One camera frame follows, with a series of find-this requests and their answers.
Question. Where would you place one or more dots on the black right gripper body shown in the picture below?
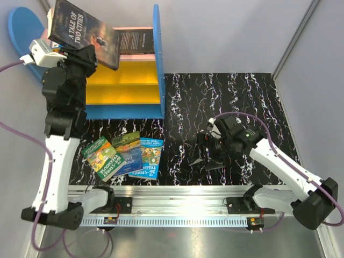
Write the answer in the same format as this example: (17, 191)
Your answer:
(217, 148)

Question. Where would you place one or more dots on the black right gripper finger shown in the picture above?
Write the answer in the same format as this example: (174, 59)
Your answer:
(199, 154)
(217, 163)

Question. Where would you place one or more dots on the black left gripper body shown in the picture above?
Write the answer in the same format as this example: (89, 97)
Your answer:
(81, 65)

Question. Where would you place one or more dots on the dark Tale Of Two Cities book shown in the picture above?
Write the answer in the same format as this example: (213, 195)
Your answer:
(70, 26)

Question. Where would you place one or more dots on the dark Three Days To See book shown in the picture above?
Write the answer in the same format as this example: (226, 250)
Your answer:
(136, 41)

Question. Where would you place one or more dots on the blue treehouse paperback book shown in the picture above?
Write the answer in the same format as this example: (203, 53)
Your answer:
(55, 46)

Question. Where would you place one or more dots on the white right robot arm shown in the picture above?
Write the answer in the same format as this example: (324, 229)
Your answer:
(310, 199)

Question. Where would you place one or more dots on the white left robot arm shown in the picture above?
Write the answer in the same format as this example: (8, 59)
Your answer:
(63, 86)

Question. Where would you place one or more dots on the blue 26-Storey Treehouse book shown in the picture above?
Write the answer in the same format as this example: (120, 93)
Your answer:
(151, 150)

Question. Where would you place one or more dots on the black marble pattern mat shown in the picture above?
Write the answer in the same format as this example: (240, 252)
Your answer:
(191, 100)

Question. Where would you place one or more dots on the colourful wooden bookshelf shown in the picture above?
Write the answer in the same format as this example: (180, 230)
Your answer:
(135, 91)

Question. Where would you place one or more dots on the blue Animal Farm book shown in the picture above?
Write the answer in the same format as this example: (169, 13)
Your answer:
(129, 147)

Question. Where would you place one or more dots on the green 104-Storey Treehouse book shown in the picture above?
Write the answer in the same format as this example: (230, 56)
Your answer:
(103, 158)

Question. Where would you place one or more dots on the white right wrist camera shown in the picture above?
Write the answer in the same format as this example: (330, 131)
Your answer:
(213, 130)

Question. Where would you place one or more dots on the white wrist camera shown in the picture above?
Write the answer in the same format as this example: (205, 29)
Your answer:
(42, 55)
(213, 130)

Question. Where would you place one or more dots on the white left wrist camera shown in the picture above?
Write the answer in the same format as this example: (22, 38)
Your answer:
(42, 55)

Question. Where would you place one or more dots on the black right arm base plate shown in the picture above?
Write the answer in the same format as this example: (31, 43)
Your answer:
(236, 205)

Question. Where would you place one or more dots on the white slotted cable duct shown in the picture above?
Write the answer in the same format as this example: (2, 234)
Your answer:
(145, 221)

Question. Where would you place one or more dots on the aluminium mounting rail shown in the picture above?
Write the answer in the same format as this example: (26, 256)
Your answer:
(200, 201)

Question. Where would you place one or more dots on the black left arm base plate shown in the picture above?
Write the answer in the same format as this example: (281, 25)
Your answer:
(123, 204)

